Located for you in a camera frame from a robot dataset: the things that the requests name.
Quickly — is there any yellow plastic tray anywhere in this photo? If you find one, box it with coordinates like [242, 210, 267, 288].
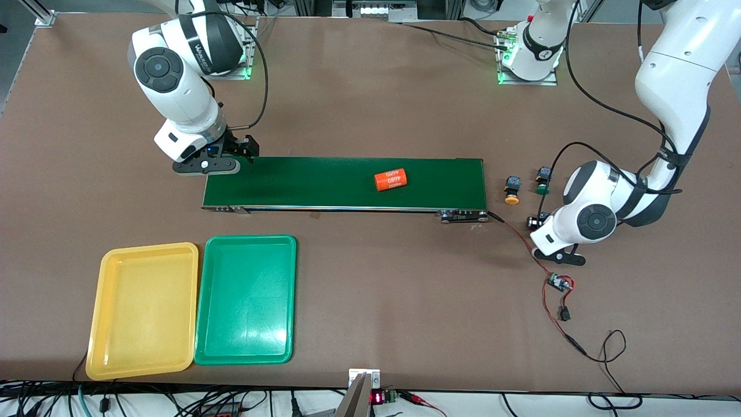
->
[86, 242, 199, 381]

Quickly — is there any green plastic tray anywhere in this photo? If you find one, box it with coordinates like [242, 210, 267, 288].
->
[194, 235, 298, 365]

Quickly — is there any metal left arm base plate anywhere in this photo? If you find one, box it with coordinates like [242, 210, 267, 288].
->
[497, 29, 559, 86]

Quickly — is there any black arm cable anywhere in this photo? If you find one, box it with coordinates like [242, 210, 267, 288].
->
[537, 0, 684, 216]
[200, 10, 270, 131]

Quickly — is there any silver control box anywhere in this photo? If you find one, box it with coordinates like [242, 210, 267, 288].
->
[332, 0, 419, 23]

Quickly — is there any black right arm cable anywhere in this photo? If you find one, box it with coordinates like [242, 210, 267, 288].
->
[200, 10, 270, 131]

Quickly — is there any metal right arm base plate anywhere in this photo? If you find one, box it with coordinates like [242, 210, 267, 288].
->
[232, 16, 259, 81]

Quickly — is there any silver camera stand bracket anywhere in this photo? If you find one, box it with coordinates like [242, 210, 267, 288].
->
[336, 368, 383, 417]

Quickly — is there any orange 4680 cylinder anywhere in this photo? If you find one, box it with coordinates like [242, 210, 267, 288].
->
[373, 168, 408, 192]

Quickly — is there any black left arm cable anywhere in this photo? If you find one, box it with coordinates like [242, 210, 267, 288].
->
[537, 0, 684, 216]

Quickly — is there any black cable on table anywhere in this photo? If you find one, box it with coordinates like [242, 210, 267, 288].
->
[399, 17, 510, 52]

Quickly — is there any thin black looped cable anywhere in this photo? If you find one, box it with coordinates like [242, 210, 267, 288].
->
[585, 330, 643, 409]

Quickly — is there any aluminium frame profile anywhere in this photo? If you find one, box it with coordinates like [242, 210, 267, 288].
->
[20, 0, 57, 27]

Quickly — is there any red clip lead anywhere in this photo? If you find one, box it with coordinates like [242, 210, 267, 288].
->
[399, 391, 447, 417]

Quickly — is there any green conveyor belt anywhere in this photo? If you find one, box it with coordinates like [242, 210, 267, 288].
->
[201, 155, 490, 224]

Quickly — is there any red and black wire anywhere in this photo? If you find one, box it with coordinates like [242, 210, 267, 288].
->
[488, 210, 588, 357]

